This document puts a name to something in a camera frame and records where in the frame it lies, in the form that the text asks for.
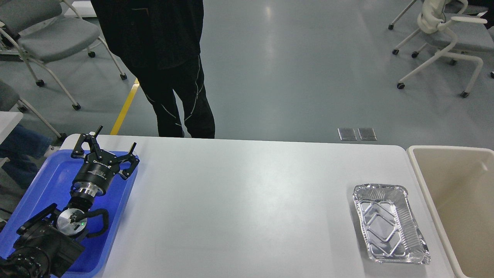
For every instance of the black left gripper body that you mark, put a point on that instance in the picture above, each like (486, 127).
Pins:
(99, 172)

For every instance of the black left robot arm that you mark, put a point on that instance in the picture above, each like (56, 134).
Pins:
(65, 224)

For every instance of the blue plastic tray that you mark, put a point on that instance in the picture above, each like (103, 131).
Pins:
(52, 184)

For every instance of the seated person in jeans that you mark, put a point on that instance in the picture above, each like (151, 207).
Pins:
(19, 147)

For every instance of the white side table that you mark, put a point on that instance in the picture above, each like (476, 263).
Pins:
(8, 121)

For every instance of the grey chair at left edge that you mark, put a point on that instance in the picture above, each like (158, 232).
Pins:
(9, 98)

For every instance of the person in black clothes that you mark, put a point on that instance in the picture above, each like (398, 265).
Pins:
(159, 42)

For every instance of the grey chair on castors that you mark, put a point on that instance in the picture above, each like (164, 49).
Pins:
(42, 34)

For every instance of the left metal floor plate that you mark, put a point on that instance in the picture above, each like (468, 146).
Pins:
(347, 134)

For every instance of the metal floor plate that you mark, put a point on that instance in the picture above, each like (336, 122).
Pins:
(347, 134)
(367, 134)

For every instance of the right metal floor plate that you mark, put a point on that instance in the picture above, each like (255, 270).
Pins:
(367, 134)

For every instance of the aluminium foil tray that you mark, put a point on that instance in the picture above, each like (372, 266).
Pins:
(387, 223)

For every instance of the beige plastic bin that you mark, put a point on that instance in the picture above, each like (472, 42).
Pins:
(458, 186)

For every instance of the white office chair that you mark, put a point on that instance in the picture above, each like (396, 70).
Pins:
(454, 35)

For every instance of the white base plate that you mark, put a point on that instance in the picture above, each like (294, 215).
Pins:
(84, 8)

